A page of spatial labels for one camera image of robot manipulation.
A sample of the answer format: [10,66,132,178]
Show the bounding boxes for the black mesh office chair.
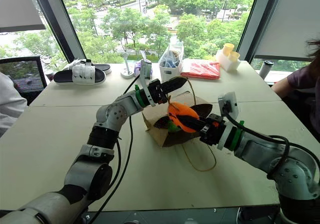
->
[0,55,49,106]

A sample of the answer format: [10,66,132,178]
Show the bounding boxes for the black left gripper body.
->
[148,78,169,106]

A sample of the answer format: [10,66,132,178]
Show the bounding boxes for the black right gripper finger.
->
[177,114,208,126]
[183,121,207,133]

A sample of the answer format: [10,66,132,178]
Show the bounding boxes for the grey roller blind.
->
[0,0,47,33]
[253,0,320,61]

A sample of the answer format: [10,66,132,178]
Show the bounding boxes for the purple plastic bag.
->
[133,59,154,79]

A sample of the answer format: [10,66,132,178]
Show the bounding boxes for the black white slipper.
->
[91,63,113,75]
[53,58,107,86]

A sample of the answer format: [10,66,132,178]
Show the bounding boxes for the person in purple shirt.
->
[270,39,320,143]

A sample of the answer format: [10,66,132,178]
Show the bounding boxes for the red plastic packet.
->
[180,58,221,81]

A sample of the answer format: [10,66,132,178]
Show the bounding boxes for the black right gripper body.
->
[199,113,226,146]

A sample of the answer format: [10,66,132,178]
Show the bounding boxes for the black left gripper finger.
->
[162,77,188,89]
[164,83,185,95]

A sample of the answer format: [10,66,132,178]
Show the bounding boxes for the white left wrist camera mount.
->
[138,58,157,108]

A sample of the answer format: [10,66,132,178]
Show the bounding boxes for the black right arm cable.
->
[221,100,320,180]

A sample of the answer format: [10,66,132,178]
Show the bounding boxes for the person in white shirt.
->
[0,71,28,138]

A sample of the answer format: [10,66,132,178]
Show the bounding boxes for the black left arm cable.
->
[87,74,141,224]

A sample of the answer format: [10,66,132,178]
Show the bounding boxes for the yellow paper cup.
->
[222,42,235,57]
[228,51,241,63]

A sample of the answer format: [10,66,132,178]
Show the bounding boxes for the brown paper bag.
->
[141,76,217,173]

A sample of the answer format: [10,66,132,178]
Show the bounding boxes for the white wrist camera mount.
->
[138,58,157,108]
[216,91,240,151]

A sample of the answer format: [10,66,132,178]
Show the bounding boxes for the dark window frame post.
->
[235,0,276,63]
[29,0,87,64]

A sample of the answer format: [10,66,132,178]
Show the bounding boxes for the silver thermos cup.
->
[258,60,275,81]

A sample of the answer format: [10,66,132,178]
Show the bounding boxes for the orange plush toy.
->
[167,101,201,134]

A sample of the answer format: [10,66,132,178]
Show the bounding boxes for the white stand with handle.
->
[120,52,136,80]

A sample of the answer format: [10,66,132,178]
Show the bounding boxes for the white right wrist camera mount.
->
[216,91,240,151]

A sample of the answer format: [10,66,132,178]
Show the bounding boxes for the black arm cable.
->
[87,74,141,224]
[221,100,320,180]

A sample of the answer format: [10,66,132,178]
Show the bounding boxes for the white cup holder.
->
[215,49,242,73]

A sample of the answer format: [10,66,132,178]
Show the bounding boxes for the white bin with plastic bag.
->
[158,42,185,83]

